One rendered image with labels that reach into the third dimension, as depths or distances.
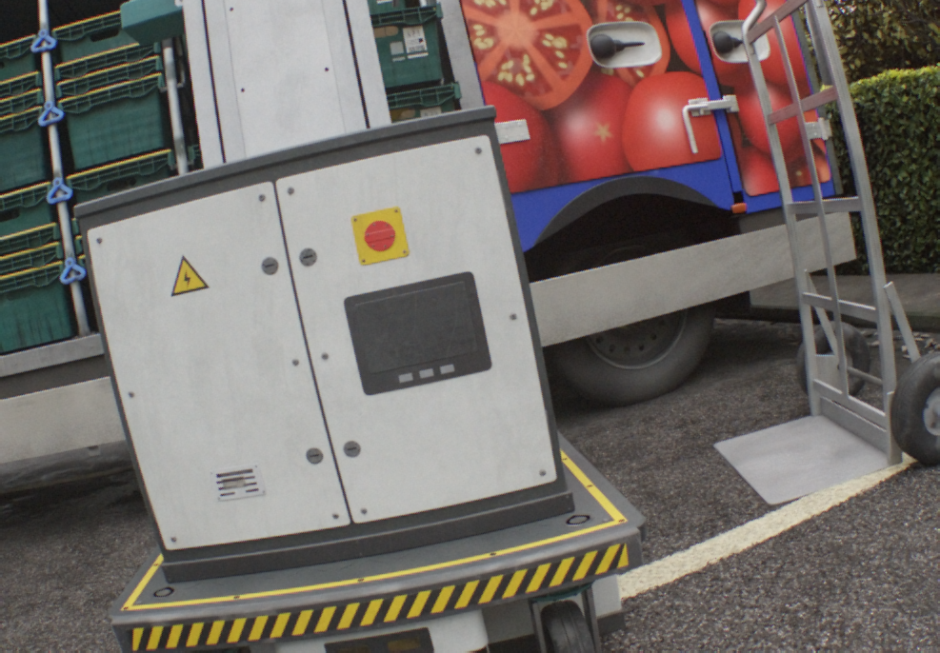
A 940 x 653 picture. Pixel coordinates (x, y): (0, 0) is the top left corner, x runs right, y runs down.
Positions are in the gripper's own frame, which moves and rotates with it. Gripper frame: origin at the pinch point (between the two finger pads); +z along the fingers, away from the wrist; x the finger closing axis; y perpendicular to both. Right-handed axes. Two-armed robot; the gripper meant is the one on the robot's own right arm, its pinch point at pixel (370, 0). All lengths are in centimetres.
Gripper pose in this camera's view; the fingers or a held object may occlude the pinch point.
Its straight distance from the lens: 213.9
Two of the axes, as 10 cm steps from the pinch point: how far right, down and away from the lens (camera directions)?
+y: 2.2, 4.1, -8.9
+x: 9.8, -0.8, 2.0
